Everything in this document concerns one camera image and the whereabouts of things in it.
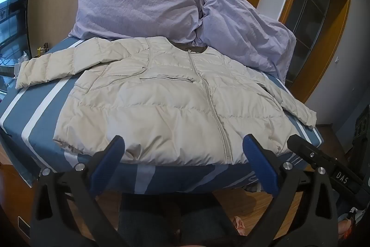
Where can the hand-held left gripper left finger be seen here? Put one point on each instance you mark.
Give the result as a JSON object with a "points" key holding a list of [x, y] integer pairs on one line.
{"points": [[106, 161]]}

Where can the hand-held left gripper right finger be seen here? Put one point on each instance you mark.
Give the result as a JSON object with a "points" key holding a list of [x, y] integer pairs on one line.
{"points": [[260, 166]]}

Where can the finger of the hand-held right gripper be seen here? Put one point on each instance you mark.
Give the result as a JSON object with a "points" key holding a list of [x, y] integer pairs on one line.
{"points": [[303, 150]]}

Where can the beige puffer jacket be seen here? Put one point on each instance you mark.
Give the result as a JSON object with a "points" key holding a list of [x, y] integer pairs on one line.
{"points": [[144, 108]]}

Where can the person's foot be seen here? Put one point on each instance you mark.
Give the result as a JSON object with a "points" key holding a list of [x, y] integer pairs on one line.
{"points": [[239, 226]]}

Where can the person's dark pants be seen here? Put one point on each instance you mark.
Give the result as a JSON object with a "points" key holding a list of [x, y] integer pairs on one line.
{"points": [[150, 221]]}

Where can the blue white striped bed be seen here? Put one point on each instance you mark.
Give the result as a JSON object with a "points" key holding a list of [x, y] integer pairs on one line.
{"points": [[37, 125]]}

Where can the dark glass door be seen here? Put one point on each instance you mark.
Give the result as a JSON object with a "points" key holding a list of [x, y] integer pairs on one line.
{"points": [[306, 18]]}

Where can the small yellow object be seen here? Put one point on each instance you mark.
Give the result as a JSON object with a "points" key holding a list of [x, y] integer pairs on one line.
{"points": [[41, 49]]}

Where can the lavender pillow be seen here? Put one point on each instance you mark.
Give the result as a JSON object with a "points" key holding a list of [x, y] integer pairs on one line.
{"points": [[245, 33], [135, 6]]}

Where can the black flat screen television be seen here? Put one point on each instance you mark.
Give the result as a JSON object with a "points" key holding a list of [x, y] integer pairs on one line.
{"points": [[14, 18]]}

